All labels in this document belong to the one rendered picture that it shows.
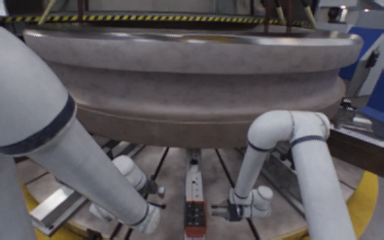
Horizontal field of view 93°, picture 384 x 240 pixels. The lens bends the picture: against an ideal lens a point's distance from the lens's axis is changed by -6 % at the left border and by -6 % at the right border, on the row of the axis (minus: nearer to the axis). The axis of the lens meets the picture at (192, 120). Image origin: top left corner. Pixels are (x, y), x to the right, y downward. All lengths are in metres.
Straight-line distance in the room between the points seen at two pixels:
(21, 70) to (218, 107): 1.51
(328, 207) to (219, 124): 1.09
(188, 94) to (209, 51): 0.42
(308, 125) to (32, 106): 0.75
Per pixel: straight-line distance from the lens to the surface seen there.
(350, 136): 3.00
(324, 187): 0.71
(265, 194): 1.21
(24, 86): 0.27
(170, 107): 1.66
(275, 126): 0.75
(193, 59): 1.40
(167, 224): 1.87
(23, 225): 0.54
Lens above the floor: 1.89
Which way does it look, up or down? 29 degrees down
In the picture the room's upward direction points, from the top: 2 degrees clockwise
